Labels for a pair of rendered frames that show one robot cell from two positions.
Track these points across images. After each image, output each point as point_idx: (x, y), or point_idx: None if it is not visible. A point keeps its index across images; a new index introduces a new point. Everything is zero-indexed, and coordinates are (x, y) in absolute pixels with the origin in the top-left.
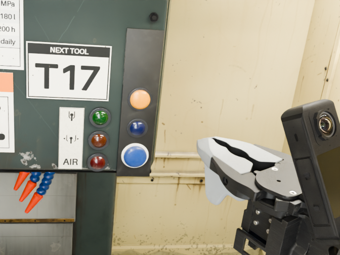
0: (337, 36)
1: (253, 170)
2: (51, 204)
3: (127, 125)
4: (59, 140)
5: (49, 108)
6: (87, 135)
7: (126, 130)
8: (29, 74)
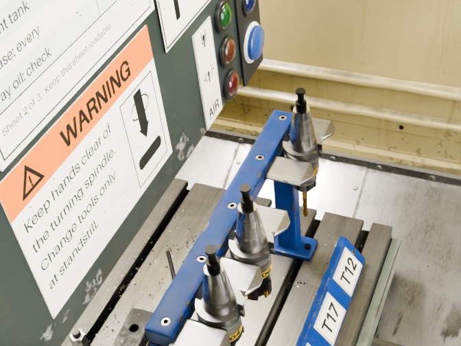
0: None
1: None
2: None
3: (241, 5)
4: (202, 87)
5: (184, 48)
6: (217, 55)
7: (242, 14)
8: (161, 10)
